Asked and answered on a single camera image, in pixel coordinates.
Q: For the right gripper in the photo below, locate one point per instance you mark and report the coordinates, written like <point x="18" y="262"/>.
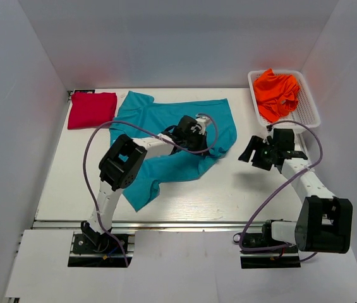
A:
<point x="255" y="143"/>

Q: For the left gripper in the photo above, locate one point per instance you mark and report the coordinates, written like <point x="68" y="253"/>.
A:
<point x="203" y="145"/>

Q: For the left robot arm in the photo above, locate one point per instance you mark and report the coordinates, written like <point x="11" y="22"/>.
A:
<point x="120" y="165"/>

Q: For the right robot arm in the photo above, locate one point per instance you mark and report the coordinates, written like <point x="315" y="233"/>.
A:
<point x="324" y="222"/>

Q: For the orange t-shirt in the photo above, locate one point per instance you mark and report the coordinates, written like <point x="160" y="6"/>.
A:
<point x="276" y="95"/>

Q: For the white plastic basket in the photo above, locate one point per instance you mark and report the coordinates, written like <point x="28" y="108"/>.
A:
<point x="306" y="111"/>

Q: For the folded red t-shirt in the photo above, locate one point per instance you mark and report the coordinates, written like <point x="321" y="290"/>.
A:
<point x="90" y="110"/>

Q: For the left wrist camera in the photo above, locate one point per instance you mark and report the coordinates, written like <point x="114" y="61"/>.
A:
<point x="201" y="124"/>

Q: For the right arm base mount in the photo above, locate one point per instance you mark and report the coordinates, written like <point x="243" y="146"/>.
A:
<point x="273" y="247"/>

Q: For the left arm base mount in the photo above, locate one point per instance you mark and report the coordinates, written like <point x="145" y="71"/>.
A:
<point x="84" y="254"/>

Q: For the aluminium table edge rail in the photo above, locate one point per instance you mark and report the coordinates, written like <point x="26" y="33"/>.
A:
<point x="168" y="226"/>

